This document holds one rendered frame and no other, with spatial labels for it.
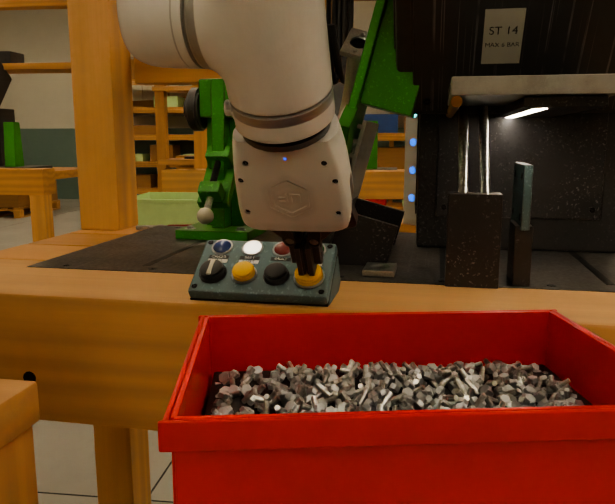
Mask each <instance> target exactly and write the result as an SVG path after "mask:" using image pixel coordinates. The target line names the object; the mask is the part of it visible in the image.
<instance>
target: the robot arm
mask: <svg viewBox="0 0 615 504"><path fill-rule="evenodd" d="M116 3H117V15H118V22H119V27H120V31H121V35H122V38H123V41H124V43H125V45H126V47H127V49H128V51H129V52H130V53H131V54H132V55H133V56H134V57H135V58H136V59H137V60H139V61H140V62H143V63H145V64H148V65H151V66H155V67H163V68H188V69H210V70H213V71H215V72H216V73H218V74H219V75H220V76H221V77H222V79H223V80H224V82H225V85H226V90H227V94H228V98H229V100H225V102H224V113H225V115H226V116H232V117H233V119H234V121H235V125H236V127H235V129H234V131H233V137H232V150H233V165H234V175H235V184H236V191H237V198H238V204H239V209H240V213H241V217H242V219H243V222H244V223H245V224H246V225H247V226H249V227H251V228H254V229H258V230H271V231H272V232H274V233H275V234H277V235H278V236H280V237H281V238H282V240H283V242H284V244H285V245H286V246H288V247H289V249H290V254H291V259H292V263H297V268H298V274H299V275H303V276H304V275H305V274H306V273H307V274H309V276H315V272H316V268H317V264H322V262H323V255H324V254H323V245H322V240H323V239H324V238H326V237H327V236H328V235H330V234H331V233H332V232H335V231H340V230H343V229H347V228H353V227H355V226H356V225H357V220H358V213H357V211H356V208H355V206H354V203H353V201H352V199H353V196H354V185H353V176H352V170H351V165H350V159H349V155H348V150H347V146H346V142H345V138H344V135H343V131H342V128H341V125H340V123H339V120H338V118H337V116H336V114H335V101H334V91H333V81H332V71H331V61H330V51H329V40H328V30H327V20H326V10H325V0H116Z"/></svg>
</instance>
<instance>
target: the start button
mask: <svg viewBox="0 0 615 504"><path fill-rule="evenodd" d="M294 274H295V279H296V281H297V283H299V284H300V285H302V286H313V285H315V284H317V283H319V282H320V281H321V279H322V277H323V272H322V268H321V267H320V266H319V265H318V264H317V268H316V272H315V276H309V274H307V273H306V274H305V275H304V276H303V275H299V274H298V268H296V270H295V273H294Z"/></svg>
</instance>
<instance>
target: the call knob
mask: <svg viewBox="0 0 615 504"><path fill-rule="evenodd" d="M224 270H225V269H224V266H223V263H222V262H220V261H219V260H216V259H211V260H207V261H205V262H204V263H203V264H202V265H201V267H200V270H199V271H200V275H201V277H202V278H203V279H204V280H207V281H213V280H216V279H218V278H220V277H221V276H222V275H223V274H224Z"/></svg>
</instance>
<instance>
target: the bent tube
mask: <svg viewBox="0 0 615 504"><path fill-rule="evenodd" d="M367 33H368V32H367V31H363V30H359V29H355V28H351V30H350V32H349V34H348V36H347V38H346V40H345V42H344V44H343V46H342V48H341V50H340V55H341V56H345V57H347V64H346V74H345V84H344V91H343V96H342V101H341V105H340V110H339V113H338V117H337V118H338V120H339V119H340V117H341V114H342V112H343V110H344V108H345V106H346V104H348V103H349V100H350V96H351V92H352V88H353V85H354V81H355V77H356V74H357V70H358V66H359V63H360V59H361V55H362V51H363V48H364V44H365V40H366V37H367Z"/></svg>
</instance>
